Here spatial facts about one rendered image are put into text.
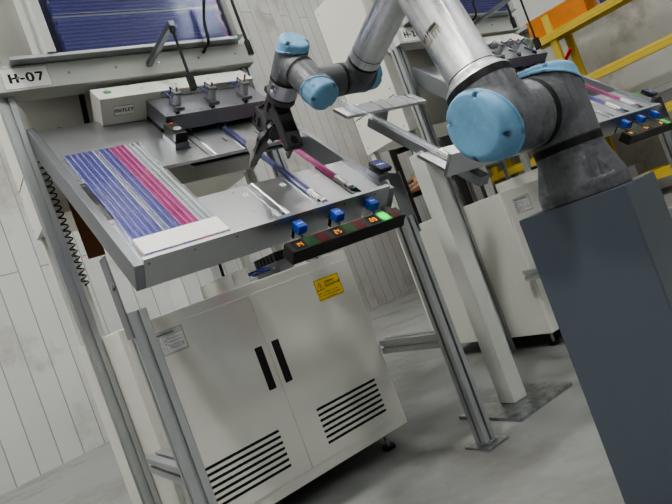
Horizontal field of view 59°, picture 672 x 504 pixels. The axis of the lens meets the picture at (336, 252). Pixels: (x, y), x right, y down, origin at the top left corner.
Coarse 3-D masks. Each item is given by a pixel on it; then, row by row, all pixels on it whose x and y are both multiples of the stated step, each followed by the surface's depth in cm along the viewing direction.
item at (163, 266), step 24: (360, 192) 149; (384, 192) 154; (288, 216) 136; (312, 216) 141; (360, 216) 153; (216, 240) 126; (240, 240) 131; (264, 240) 135; (288, 240) 140; (144, 264) 118; (168, 264) 122; (192, 264) 126; (216, 264) 130
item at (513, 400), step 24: (432, 168) 180; (432, 192) 180; (432, 216) 183; (456, 216) 181; (456, 240) 179; (456, 264) 181; (480, 288) 180; (480, 312) 179; (480, 336) 181; (504, 336) 181; (504, 360) 179; (504, 384) 179; (528, 384) 191; (552, 384) 183; (504, 408) 177; (528, 408) 170
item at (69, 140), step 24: (144, 120) 175; (240, 120) 183; (48, 144) 157; (72, 144) 158; (96, 144) 159; (120, 144) 161; (144, 144) 162; (168, 144) 164; (192, 144) 166; (216, 144) 167; (240, 144) 168; (168, 168) 155
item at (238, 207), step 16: (304, 176) 157; (320, 176) 158; (352, 176) 160; (224, 192) 146; (240, 192) 147; (256, 192) 148; (272, 192) 149; (288, 192) 150; (304, 192) 150; (320, 192) 151; (336, 192) 152; (352, 192) 152; (208, 208) 139; (224, 208) 140; (240, 208) 141; (256, 208) 142; (272, 208) 142; (288, 208) 143; (112, 224) 130; (240, 224) 135; (128, 240) 126
